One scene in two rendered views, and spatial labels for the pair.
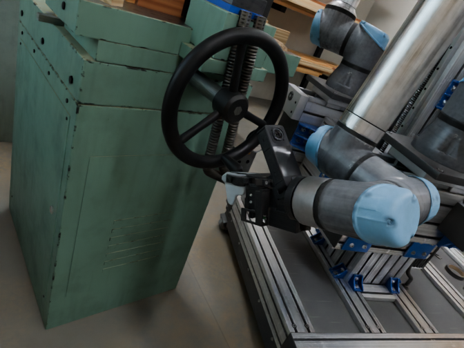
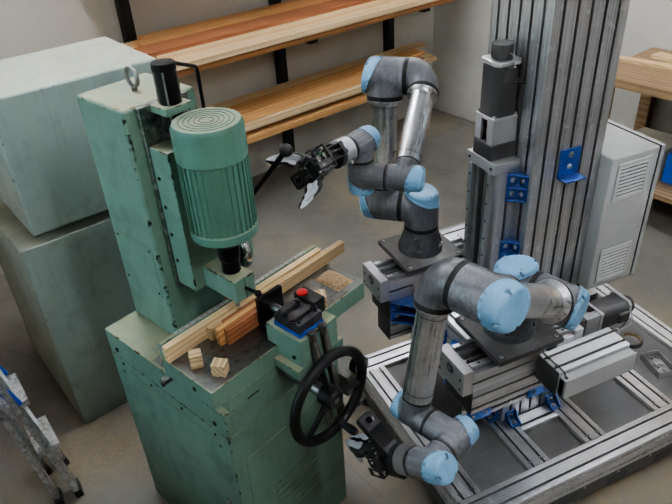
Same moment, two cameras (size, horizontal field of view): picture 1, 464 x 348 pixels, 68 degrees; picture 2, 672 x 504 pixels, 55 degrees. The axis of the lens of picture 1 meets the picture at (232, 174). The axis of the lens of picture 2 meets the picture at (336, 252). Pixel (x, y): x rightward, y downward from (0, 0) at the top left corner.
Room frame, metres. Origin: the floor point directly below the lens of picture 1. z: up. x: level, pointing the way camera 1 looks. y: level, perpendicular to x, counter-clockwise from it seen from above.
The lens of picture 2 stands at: (-0.57, -0.01, 2.07)
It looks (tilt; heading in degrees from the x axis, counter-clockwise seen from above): 33 degrees down; 1
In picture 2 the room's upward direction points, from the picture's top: 4 degrees counter-clockwise
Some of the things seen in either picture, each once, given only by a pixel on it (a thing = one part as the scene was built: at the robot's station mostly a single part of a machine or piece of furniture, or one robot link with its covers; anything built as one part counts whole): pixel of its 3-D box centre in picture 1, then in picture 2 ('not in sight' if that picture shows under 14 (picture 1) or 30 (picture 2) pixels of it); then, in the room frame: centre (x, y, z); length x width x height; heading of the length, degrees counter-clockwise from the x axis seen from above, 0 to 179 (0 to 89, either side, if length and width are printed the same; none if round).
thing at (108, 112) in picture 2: not in sight; (161, 210); (1.08, 0.52, 1.16); 0.22 x 0.22 x 0.72; 48
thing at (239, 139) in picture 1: (233, 151); (342, 372); (0.98, 0.02, 0.58); 0.12 x 0.08 x 0.08; 48
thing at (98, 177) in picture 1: (105, 169); (237, 429); (0.96, 0.39, 0.36); 0.58 x 0.45 x 0.71; 48
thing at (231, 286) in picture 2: not in sight; (229, 280); (0.90, 0.32, 1.03); 0.14 x 0.07 x 0.09; 48
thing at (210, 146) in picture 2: not in sight; (216, 178); (0.88, 0.30, 1.35); 0.18 x 0.18 x 0.31
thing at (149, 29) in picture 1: (201, 40); (282, 331); (0.85, 0.18, 0.87); 0.61 x 0.30 x 0.06; 138
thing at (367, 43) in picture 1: (365, 45); (419, 205); (1.34, -0.26, 0.98); 0.13 x 0.12 x 0.14; 73
